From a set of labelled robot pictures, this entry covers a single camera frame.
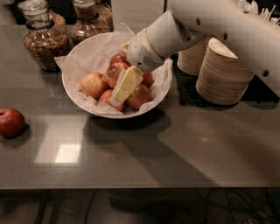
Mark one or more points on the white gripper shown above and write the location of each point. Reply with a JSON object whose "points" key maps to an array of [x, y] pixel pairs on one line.
{"points": [[142, 53]]}

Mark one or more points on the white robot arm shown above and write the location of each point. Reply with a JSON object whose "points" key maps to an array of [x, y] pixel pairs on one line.
{"points": [[254, 40]]}

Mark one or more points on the red apple bowl back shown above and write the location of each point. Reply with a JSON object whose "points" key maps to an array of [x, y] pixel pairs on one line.
{"points": [[117, 58]]}

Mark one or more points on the dark red apple right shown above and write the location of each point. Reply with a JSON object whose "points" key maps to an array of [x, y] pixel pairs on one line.
{"points": [[147, 79]]}

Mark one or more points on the yellow-red apple front right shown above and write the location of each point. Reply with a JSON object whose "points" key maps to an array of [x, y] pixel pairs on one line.
{"points": [[140, 96]]}

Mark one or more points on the white paper bowl liner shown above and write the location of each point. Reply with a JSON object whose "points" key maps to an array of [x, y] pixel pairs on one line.
{"points": [[93, 49]]}

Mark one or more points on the yellow-red apple left in bowl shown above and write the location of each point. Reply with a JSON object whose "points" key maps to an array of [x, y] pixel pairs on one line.
{"points": [[93, 85]]}

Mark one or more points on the red apple front with sticker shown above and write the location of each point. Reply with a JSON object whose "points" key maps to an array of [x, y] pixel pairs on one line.
{"points": [[105, 98]]}

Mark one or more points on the white ceramic bowl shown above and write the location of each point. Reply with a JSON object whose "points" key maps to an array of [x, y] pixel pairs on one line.
{"points": [[84, 52]]}

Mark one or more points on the red apple on table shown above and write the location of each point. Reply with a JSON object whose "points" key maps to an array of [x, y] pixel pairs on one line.
{"points": [[12, 122]]}

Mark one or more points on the white napkin dispenser box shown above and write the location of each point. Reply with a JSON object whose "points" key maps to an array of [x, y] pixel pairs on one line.
{"points": [[136, 14]]}

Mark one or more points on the rear stack paper bowls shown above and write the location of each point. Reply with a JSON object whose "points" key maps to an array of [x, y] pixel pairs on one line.
{"points": [[190, 60]]}

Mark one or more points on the stack paper bowls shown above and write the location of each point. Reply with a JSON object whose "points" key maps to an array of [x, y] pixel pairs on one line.
{"points": [[190, 60], [223, 78]]}

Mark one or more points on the black mesh mat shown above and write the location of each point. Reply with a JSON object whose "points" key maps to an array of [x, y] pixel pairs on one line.
{"points": [[186, 88]]}

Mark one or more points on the glass jar of granola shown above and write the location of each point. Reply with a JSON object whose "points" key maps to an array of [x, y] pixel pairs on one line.
{"points": [[45, 39]]}

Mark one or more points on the front stack paper bowls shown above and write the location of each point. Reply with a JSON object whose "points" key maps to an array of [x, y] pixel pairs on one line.
{"points": [[223, 78]]}

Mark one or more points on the white plastic cutlery bundle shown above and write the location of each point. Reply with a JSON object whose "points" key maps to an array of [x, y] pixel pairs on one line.
{"points": [[268, 13]]}

